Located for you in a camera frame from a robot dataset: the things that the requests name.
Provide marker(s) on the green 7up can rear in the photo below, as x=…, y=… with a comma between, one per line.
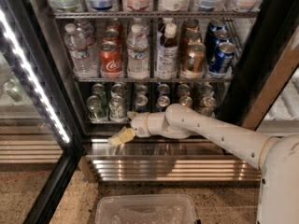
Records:
x=100, y=91

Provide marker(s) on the silver green can rear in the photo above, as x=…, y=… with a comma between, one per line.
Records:
x=205, y=90

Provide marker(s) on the white green can front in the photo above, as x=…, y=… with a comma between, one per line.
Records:
x=117, y=109

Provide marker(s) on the silver green can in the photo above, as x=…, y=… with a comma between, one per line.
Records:
x=207, y=106
x=205, y=90

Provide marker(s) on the green 7up can front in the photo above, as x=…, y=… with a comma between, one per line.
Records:
x=96, y=108

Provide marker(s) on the blue pepsi can bottom rear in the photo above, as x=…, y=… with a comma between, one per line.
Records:
x=141, y=89

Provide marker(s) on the blue pepsi can shelf middle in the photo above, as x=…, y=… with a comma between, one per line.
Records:
x=214, y=40

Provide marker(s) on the middle wire shelf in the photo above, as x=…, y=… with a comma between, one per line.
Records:
x=148, y=80

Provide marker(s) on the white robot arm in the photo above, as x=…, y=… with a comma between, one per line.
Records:
x=276, y=158

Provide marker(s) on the clear water bottle left rear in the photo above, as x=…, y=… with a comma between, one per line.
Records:
x=86, y=28

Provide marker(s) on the silver green can front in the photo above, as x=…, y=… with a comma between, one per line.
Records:
x=207, y=106

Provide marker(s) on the green 7up can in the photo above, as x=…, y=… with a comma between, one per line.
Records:
x=100, y=91
x=96, y=108

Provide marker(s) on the clear plastic container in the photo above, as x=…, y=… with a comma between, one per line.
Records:
x=146, y=209

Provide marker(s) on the gold can shelf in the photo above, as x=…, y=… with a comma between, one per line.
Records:
x=191, y=37
x=194, y=57
x=190, y=25

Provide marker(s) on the upper wire shelf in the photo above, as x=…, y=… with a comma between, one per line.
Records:
x=153, y=14

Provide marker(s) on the clear water bottle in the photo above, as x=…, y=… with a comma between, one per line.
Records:
x=86, y=28
x=138, y=53
x=77, y=46

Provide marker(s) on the blue pepsi can shelf front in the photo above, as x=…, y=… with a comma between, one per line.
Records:
x=222, y=58

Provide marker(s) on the clear water bottle centre front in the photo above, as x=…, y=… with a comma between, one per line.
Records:
x=138, y=53

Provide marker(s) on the red coca-cola can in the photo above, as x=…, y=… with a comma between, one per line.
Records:
x=111, y=35
x=110, y=57
x=114, y=24

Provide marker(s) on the gold can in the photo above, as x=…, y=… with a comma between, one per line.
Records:
x=183, y=90
x=186, y=101

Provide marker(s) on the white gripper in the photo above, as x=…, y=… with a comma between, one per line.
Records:
x=139, y=125

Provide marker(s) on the gold can bottom rear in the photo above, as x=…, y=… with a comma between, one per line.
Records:
x=183, y=90

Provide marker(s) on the blue pepsi can shelf rear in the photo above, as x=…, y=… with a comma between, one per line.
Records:
x=214, y=25

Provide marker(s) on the gold can bottom front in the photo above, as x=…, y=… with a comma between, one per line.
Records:
x=186, y=101

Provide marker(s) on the clear water bottle left front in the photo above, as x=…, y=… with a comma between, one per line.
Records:
x=77, y=46

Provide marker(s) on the wire shelf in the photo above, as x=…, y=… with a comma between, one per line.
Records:
x=153, y=14
x=148, y=80

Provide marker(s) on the steel fridge base grille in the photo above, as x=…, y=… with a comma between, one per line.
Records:
x=158, y=159

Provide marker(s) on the red coca-cola can front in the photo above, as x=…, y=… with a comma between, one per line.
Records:
x=110, y=57

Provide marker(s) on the gold can middle shelf front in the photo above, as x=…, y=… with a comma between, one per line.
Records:
x=194, y=57

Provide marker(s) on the red coca-cola can middle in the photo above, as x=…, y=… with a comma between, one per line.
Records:
x=111, y=35

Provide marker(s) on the iced tea bottle front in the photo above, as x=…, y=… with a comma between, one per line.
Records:
x=167, y=52

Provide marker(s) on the right fridge door frame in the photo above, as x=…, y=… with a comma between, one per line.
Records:
x=268, y=61

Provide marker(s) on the gold can middle shelf rear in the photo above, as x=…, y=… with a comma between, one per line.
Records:
x=190, y=25

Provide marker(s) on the glass fridge door with light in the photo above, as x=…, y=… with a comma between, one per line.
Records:
x=33, y=46

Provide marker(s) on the white green can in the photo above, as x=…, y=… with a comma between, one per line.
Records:
x=118, y=89
x=117, y=109

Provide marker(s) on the white green can rear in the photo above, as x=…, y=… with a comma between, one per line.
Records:
x=118, y=89

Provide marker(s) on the blue pepsi can shelf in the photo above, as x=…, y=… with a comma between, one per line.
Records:
x=222, y=58
x=214, y=40
x=214, y=25

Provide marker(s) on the blue pepsi can bottom front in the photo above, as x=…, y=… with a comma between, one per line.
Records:
x=141, y=103

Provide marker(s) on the red coca-cola can rear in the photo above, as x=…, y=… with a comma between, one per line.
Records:
x=114, y=24

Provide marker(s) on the blue pepsi can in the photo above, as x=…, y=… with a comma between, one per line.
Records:
x=141, y=103
x=141, y=89

